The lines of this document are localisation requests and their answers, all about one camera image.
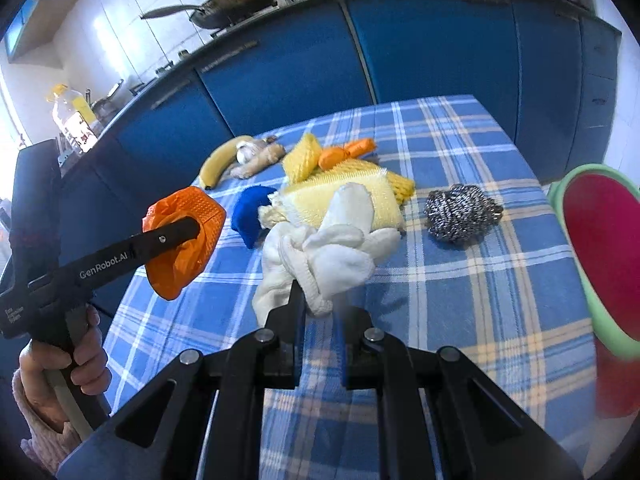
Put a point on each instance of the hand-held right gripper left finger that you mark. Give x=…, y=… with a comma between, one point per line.
x=299, y=320

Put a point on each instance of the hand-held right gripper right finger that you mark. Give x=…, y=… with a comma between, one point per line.
x=342, y=340

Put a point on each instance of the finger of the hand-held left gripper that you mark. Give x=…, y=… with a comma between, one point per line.
x=167, y=235

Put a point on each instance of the orange plastic bag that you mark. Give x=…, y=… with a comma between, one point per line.
x=200, y=205

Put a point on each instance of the white cloth glove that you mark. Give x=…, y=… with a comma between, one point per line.
x=340, y=255

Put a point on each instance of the orange twisted plastic wrapper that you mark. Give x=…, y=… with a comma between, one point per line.
x=345, y=152

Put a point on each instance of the red bin with green rim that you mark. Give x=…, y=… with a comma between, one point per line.
x=605, y=240

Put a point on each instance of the person's left forearm pink sleeve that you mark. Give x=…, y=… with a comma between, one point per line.
x=42, y=440

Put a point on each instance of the person's left hand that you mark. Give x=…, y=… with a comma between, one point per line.
x=40, y=385

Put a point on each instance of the blue cloth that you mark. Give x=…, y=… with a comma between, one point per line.
x=247, y=215

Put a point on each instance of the banana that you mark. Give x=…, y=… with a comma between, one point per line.
x=220, y=165

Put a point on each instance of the cooking oil bottle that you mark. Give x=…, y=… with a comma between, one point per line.
x=70, y=115

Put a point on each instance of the blue plaid tablecloth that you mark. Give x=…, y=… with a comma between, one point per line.
x=450, y=310

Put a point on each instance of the garlic bulb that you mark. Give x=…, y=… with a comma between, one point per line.
x=246, y=152

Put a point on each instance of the yellow scrub sponge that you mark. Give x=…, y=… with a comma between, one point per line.
x=320, y=200

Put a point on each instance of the ginger root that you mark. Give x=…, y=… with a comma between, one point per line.
x=267, y=156

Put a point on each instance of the steel wool scourer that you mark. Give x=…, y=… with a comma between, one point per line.
x=462, y=215

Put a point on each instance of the black wok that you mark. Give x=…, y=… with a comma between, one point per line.
x=235, y=0

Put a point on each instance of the blue kitchen cabinet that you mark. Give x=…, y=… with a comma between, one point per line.
x=440, y=50

